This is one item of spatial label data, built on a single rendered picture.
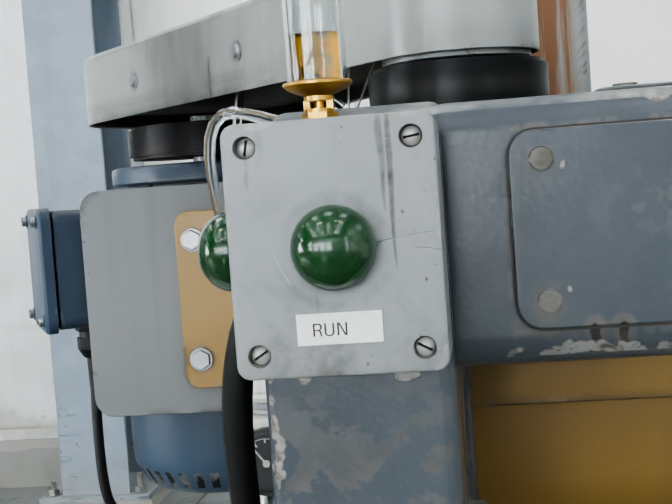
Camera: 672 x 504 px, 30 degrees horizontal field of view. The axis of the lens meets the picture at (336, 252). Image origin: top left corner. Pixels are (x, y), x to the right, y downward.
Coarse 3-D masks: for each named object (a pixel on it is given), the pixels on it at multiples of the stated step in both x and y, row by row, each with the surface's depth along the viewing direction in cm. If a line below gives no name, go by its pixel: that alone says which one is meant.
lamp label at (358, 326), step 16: (304, 320) 44; (320, 320) 44; (336, 320) 43; (352, 320) 43; (368, 320) 43; (304, 336) 44; (320, 336) 44; (336, 336) 43; (352, 336) 43; (368, 336) 43
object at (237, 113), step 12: (240, 96) 77; (228, 108) 59; (240, 108) 59; (216, 120) 60; (240, 120) 77; (252, 120) 58; (264, 120) 58; (216, 132) 61; (204, 144) 62; (204, 156) 62; (216, 168) 63; (216, 180) 64; (216, 192) 64; (216, 204) 65
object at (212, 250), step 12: (216, 216) 46; (204, 228) 46; (216, 228) 45; (204, 240) 45; (216, 240) 45; (204, 252) 45; (216, 252) 45; (228, 252) 45; (204, 264) 45; (216, 264) 45; (228, 264) 45; (216, 276) 45; (228, 276) 45; (228, 288) 45
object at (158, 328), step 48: (96, 192) 89; (144, 192) 89; (192, 192) 88; (96, 240) 89; (144, 240) 89; (192, 240) 87; (96, 288) 90; (144, 288) 89; (192, 288) 88; (96, 336) 90; (144, 336) 89; (192, 336) 88; (96, 384) 90; (144, 384) 90; (192, 384) 88
